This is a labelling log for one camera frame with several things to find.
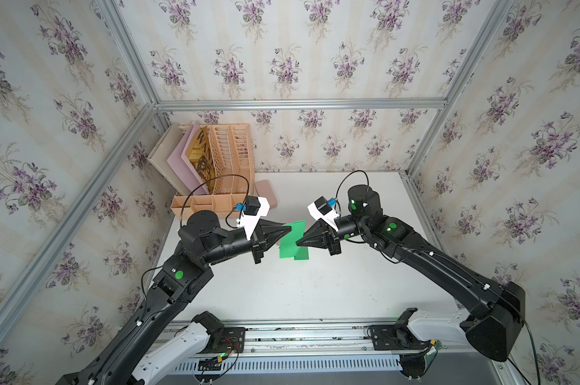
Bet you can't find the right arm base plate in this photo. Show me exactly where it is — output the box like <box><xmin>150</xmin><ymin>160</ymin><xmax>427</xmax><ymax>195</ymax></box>
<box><xmin>367</xmin><ymin>325</ymin><xmax>433</xmax><ymax>352</ymax></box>

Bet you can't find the peach plastic file organizer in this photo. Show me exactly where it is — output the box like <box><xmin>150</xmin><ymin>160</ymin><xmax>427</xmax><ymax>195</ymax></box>
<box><xmin>172</xmin><ymin>124</ymin><xmax>255</xmax><ymax>220</ymax></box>

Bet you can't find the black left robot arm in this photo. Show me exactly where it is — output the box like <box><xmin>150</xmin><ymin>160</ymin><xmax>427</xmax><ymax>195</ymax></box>
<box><xmin>59</xmin><ymin>194</ymin><xmax>291</xmax><ymax>384</ymax></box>

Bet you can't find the green square paper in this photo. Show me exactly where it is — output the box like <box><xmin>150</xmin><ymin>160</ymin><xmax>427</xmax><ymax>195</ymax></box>
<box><xmin>280</xmin><ymin>221</ymin><xmax>306</xmax><ymax>260</ymax></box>
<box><xmin>294</xmin><ymin>247</ymin><xmax>309</xmax><ymax>261</ymax></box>

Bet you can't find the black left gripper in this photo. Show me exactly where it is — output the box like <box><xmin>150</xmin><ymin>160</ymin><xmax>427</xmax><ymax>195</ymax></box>
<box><xmin>197</xmin><ymin>220</ymin><xmax>290</xmax><ymax>267</ymax></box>

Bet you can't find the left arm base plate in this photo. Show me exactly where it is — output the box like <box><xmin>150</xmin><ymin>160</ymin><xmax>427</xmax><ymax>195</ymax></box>
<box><xmin>200</xmin><ymin>327</ymin><xmax>247</xmax><ymax>354</ymax></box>

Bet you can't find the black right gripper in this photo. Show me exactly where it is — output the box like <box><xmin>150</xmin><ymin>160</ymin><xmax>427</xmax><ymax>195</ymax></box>
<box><xmin>295</xmin><ymin>216</ymin><xmax>370</xmax><ymax>257</ymax></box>

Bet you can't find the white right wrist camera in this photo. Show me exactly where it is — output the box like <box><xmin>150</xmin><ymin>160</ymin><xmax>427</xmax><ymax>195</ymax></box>
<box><xmin>307</xmin><ymin>197</ymin><xmax>339</xmax><ymax>231</ymax></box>

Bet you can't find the pink folder board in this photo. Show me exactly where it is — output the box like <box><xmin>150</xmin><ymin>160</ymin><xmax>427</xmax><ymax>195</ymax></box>
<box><xmin>167</xmin><ymin>122</ymin><xmax>210</xmax><ymax>196</ymax></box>

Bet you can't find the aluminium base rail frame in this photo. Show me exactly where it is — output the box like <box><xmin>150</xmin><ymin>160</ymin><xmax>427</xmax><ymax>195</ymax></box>
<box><xmin>171</xmin><ymin>319</ymin><xmax>522</xmax><ymax>384</ymax></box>

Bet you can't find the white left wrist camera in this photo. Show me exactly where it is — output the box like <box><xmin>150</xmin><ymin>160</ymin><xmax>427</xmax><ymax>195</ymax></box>
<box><xmin>236</xmin><ymin>196</ymin><xmax>271</xmax><ymax>239</ymax></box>

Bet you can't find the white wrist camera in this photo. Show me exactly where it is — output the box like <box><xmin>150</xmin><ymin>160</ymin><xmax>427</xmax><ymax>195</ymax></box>
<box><xmin>236</xmin><ymin>196</ymin><xmax>271</xmax><ymax>239</ymax></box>
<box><xmin>307</xmin><ymin>197</ymin><xmax>339</xmax><ymax>231</ymax></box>

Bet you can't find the yellow black patterned book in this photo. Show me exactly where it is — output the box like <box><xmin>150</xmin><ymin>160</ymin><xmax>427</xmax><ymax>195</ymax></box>
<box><xmin>182</xmin><ymin>124</ymin><xmax>216</xmax><ymax>194</ymax></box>

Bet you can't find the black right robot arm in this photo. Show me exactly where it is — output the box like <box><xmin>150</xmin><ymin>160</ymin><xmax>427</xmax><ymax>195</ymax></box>
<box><xmin>296</xmin><ymin>176</ymin><xmax>530</xmax><ymax>380</ymax></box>

